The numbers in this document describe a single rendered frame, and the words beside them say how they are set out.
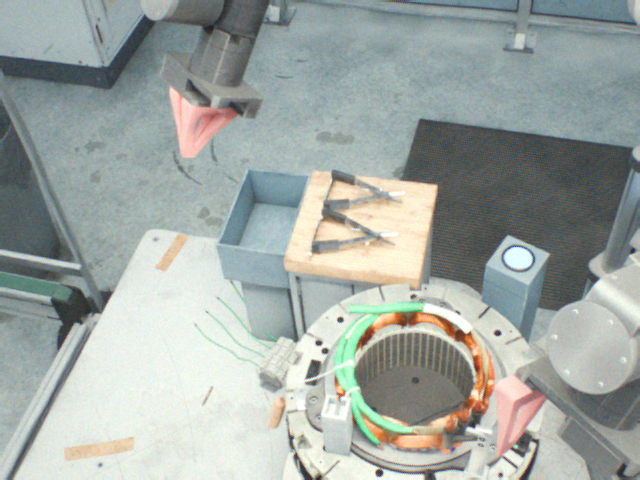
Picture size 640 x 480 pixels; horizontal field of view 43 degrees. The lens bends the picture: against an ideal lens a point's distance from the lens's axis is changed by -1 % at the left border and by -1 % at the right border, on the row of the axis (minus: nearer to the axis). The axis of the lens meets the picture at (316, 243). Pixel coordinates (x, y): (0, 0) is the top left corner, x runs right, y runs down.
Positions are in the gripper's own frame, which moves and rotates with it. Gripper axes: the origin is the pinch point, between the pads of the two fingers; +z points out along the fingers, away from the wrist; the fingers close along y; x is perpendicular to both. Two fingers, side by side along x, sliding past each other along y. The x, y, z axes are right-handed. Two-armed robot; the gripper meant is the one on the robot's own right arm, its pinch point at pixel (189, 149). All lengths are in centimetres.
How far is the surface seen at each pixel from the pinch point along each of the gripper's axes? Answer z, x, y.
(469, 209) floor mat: 58, 168, -57
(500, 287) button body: 14, 51, 17
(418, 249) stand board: 12.8, 40.7, 7.5
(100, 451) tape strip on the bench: 64, 12, -11
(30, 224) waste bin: 101, 57, -124
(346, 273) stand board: 19.1, 32.4, 3.4
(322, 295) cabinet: 26.7, 34.8, -0.5
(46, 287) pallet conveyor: 61, 20, -51
